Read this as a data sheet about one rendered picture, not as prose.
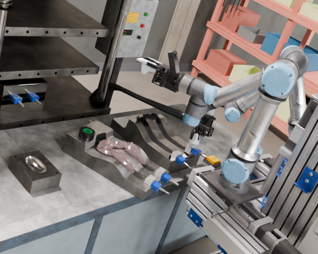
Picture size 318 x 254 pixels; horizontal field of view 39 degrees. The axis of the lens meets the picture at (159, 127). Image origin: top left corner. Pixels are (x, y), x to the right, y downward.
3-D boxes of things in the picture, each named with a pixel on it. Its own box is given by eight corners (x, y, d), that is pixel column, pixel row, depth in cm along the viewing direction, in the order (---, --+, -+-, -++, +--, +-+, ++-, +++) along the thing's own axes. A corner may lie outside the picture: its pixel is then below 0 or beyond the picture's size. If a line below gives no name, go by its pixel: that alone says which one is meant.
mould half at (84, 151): (166, 180, 240) (173, 163, 235) (142, 200, 218) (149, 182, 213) (92, 136, 255) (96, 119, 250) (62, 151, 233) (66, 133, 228)
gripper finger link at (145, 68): (131, 70, 191) (152, 78, 191) (136, 57, 189) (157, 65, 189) (133, 68, 194) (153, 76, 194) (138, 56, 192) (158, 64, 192)
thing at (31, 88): (42, 109, 267) (48, 82, 260) (-1, 114, 248) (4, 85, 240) (2, 70, 294) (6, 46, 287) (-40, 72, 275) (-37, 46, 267)
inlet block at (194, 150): (207, 161, 249) (210, 152, 247) (202, 162, 245) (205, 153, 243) (189, 150, 256) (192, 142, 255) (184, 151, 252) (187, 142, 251)
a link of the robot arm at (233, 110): (317, 72, 213) (233, 129, 230) (312, 64, 223) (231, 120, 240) (304, 53, 210) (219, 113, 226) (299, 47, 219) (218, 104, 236)
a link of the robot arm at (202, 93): (207, 109, 185) (214, 90, 181) (183, 98, 188) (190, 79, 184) (213, 104, 192) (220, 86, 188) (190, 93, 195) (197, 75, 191)
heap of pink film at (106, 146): (148, 163, 238) (152, 150, 234) (131, 175, 223) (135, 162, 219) (108, 139, 246) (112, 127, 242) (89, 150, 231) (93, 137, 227)
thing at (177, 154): (192, 171, 243) (195, 163, 241) (186, 173, 239) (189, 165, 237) (175, 157, 250) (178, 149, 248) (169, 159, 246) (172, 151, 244)
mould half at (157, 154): (196, 165, 262) (204, 146, 256) (165, 175, 244) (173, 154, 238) (141, 121, 289) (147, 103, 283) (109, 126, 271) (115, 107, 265)
